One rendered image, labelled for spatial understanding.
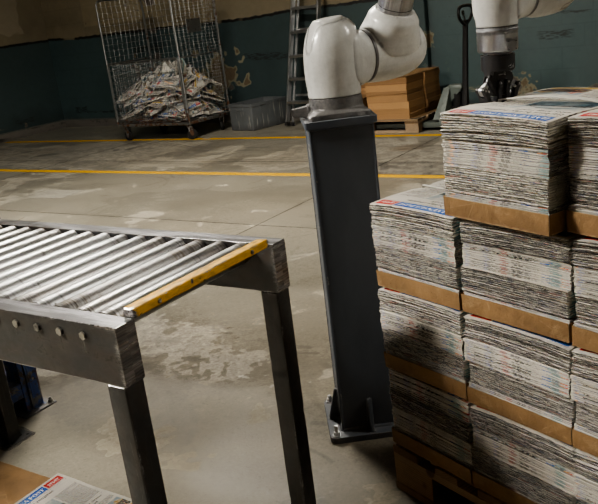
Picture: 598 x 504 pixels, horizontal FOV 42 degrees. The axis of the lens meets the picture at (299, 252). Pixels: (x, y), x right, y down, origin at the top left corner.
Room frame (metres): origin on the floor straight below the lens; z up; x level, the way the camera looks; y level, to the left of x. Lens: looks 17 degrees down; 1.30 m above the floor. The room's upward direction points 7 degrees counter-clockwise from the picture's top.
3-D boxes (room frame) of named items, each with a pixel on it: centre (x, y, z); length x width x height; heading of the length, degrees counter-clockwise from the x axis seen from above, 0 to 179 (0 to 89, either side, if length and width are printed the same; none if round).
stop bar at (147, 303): (1.53, 0.20, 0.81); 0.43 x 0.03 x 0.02; 145
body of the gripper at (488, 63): (1.78, -0.49, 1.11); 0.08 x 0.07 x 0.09; 124
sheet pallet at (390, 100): (8.43, -1.07, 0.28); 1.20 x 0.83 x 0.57; 55
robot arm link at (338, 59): (2.30, -0.17, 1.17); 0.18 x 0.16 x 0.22; 120
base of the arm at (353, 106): (2.29, -0.14, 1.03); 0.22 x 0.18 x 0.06; 91
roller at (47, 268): (1.81, 0.58, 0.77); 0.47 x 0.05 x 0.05; 145
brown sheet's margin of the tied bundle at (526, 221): (1.58, -0.47, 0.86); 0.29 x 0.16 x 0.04; 31
